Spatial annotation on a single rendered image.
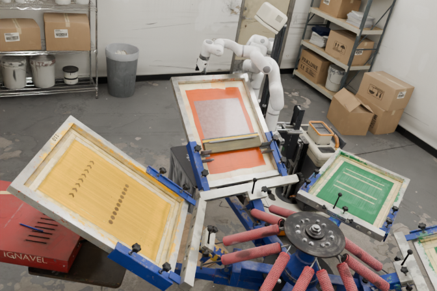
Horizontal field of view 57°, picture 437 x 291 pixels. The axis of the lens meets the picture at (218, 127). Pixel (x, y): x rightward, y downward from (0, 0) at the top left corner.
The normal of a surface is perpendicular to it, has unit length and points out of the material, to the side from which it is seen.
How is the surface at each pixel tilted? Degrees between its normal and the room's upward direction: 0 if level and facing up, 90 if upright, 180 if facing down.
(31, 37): 90
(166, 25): 90
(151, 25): 90
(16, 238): 0
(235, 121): 32
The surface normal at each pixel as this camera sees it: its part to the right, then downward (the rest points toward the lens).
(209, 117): 0.35, -0.46
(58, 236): 0.14, -0.86
